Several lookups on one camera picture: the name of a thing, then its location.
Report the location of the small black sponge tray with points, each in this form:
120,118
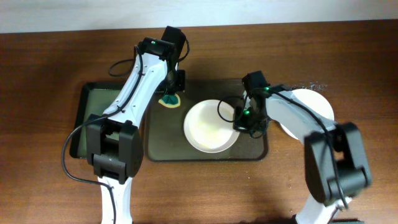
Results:
95,97

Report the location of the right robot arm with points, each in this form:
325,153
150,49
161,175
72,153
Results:
336,165

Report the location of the brown plastic serving tray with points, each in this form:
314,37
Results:
164,138

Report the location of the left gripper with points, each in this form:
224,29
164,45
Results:
181,86

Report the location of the white plate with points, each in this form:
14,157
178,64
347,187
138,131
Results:
207,126
316,102

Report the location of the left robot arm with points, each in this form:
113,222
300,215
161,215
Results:
113,144

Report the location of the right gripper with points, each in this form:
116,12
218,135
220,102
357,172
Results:
239,125

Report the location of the green and yellow sponge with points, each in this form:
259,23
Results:
170,101

